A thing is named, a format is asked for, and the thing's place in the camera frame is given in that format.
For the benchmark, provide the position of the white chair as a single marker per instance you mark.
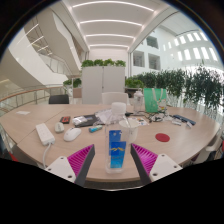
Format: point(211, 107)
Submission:
point(113, 97)

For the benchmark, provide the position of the colourful sticker sheet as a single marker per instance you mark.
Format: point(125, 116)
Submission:
point(142, 121)

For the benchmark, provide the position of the white paper sheet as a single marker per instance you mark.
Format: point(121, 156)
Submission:
point(23, 112)

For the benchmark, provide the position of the white computer mouse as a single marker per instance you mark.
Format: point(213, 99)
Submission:
point(72, 134)

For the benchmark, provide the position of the flat round red coaster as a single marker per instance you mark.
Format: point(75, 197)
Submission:
point(162, 137)

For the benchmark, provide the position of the black chair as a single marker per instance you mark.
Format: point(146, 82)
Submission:
point(58, 99)

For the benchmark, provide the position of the clear blue-labelled water bottle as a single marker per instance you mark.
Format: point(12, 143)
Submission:
point(116, 156)

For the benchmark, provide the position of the clear jar with white lid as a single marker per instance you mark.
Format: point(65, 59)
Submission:
point(138, 101)

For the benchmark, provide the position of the dark blue flat case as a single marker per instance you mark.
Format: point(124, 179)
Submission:
point(184, 119)

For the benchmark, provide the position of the group of ceiling light strips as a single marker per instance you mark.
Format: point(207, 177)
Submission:
point(111, 22)

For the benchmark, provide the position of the brown planter with green plants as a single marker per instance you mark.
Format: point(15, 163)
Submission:
point(75, 88)

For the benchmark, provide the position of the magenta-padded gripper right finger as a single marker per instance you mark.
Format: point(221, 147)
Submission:
point(163, 165)

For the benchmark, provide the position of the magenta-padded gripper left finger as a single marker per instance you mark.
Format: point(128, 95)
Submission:
point(63, 166)

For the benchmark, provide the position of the white cabinet topped with plants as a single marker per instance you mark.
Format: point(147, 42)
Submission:
point(103, 85)

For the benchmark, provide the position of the white flat packet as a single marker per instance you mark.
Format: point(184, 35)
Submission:
point(176, 122)

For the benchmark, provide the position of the small teal tube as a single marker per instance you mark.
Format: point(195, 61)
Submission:
point(95, 128)

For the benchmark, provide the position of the row of green hedge plants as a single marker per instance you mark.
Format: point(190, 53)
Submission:
point(186, 83)

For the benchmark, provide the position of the small red black box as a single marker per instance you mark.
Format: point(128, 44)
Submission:
point(65, 119)

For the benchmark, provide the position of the green tote bag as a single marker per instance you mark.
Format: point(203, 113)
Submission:
point(153, 100)

